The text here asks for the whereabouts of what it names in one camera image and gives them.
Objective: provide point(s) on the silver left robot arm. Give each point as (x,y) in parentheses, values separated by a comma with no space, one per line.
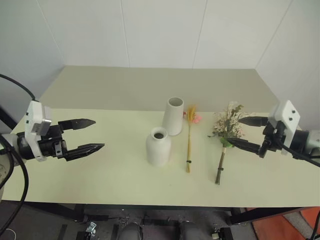
(22,147)

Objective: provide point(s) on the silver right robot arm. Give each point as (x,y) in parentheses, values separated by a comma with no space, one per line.
(301,141)

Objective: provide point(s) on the white bottle-shaped vase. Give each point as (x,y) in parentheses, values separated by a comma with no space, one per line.
(158,150)

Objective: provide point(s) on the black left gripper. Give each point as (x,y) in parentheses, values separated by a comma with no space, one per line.
(51,146)

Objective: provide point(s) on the orange sheet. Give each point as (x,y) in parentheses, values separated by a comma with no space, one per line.
(290,225)

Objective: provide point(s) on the yellow wheat and pink flower bundle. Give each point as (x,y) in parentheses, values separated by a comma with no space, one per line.
(190,140)

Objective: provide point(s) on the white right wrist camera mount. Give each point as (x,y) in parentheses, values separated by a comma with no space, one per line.
(290,112)

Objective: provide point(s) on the silver metal clamp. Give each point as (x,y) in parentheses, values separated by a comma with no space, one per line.
(91,227)

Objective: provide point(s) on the dried green and white bouquet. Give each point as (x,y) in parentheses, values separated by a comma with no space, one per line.
(228,125)

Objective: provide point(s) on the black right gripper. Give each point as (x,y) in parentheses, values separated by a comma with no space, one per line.
(272,138)

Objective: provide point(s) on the tall white tapered vase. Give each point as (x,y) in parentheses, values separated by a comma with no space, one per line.
(172,120)

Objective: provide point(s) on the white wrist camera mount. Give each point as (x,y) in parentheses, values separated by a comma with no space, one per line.
(35,112)
(290,112)

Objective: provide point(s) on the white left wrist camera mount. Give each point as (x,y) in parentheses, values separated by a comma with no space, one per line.
(35,112)

